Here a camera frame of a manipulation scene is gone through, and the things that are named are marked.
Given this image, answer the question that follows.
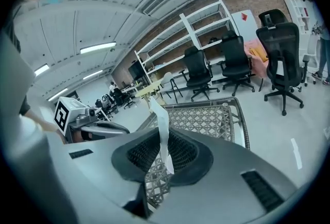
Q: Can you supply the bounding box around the black mesh office chair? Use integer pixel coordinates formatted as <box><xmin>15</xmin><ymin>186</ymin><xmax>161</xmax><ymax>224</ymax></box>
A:
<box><xmin>256</xmin><ymin>22</ymin><xmax>309</xmax><ymax>116</ymax></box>
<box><xmin>219</xmin><ymin>29</ymin><xmax>262</xmax><ymax>97</ymax></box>
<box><xmin>183</xmin><ymin>46</ymin><xmax>220</xmax><ymax>102</ymax></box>
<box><xmin>258</xmin><ymin>8</ymin><xmax>289</xmax><ymax>28</ymax></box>

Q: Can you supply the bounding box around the pale yellow wooden table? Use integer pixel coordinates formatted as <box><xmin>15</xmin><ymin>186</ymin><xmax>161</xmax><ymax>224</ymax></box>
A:
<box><xmin>135</xmin><ymin>81</ymin><xmax>166</xmax><ymax>111</ymax></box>

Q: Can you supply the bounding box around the white board with red mark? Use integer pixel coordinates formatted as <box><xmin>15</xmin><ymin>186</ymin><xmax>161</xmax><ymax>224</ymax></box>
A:
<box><xmin>231</xmin><ymin>9</ymin><xmax>261</xmax><ymax>41</ymax></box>

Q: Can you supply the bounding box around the white paper-wrapped straw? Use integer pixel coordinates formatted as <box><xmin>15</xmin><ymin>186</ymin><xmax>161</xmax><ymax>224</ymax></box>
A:
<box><xmin>150</xmin><ymin>96</ymin><xmax>175</xmax><ymax>175</ymax></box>

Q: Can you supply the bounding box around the person's left forearm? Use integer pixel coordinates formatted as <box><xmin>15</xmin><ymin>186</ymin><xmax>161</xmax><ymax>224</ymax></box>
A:
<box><xmin>19</xmin><ymin>109</ymin><xmax>64</xmax><ymax>139</ymax></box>

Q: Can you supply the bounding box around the white chair with black legs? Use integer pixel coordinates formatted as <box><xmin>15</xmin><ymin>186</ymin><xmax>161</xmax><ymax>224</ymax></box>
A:
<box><xmin>159</xmin><ymin>72</ymin><xmax>183</xmax><ymax>104</ymax></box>

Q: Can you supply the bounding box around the white metal shelving rack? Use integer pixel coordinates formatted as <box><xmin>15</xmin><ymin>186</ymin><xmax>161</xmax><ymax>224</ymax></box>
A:
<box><xmin>134</xmin><ymin>0</ymin><xmax>241</xmax><ymax>85</ymax></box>

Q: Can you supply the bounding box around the white cubby bookcase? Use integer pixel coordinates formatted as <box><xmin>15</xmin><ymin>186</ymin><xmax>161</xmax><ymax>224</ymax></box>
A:
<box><xmin>283</xmin><ymin>0</ymin><xmax>318</xmax><ymax>35</ymax></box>

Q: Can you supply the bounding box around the ceiling light panel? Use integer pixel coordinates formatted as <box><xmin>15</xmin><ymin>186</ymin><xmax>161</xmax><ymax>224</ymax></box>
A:
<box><xmin>34</xmin><ymin>63</ymin><xmax>50</xmax><ymax>77</ymax></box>
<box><xmin>47</xmin><ymin>88</ymin><xmax>69</xmax><ymax>102</ymax></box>
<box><xmin>79</xmin><ymin>41</ymin><xmax>117</xmax><ymax>55</ymax></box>
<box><xmin>82</xmin><ymin>70</ymin><xmax>104</xmax><ymax>80</ymax></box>

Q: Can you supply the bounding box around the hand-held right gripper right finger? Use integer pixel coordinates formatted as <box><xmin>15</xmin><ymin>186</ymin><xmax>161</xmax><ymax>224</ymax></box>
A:
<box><xmin>149</xmin><ymin>129</ymin><xmax>300</xmax><ymax>224</ymax></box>

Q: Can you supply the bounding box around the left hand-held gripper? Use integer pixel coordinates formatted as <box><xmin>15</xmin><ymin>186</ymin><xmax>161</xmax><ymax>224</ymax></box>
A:
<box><xmin>53</xmin><ymin>96</ymin><xmax>131</xmax><ymax>144</ymax></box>

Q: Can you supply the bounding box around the light grey office chair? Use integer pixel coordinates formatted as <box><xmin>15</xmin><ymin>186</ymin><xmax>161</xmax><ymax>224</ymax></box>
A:
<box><xmin>302</xmin><ymin>34</ymin><xmax>321</xmax><ymax>88</ymax></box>

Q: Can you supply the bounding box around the pink cloth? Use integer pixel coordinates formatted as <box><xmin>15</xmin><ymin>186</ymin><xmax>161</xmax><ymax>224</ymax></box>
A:
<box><xmin>244</xmin><ymin>39</ymin><xmax>269</xmax><ymax>80</ymax></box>

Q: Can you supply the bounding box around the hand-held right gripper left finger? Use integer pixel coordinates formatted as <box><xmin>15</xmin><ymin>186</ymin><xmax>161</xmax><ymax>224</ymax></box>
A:
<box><xmin>47</xmin><ymin>129</ymin><xmax>162</xmax><ymax>224</ymax></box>

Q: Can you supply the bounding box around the black wall screen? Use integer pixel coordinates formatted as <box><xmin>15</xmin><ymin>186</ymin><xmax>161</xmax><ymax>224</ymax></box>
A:
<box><xmin>128</xmin><ymin>61</ymin><xmax>145</xmax><ymax>81</ymax></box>

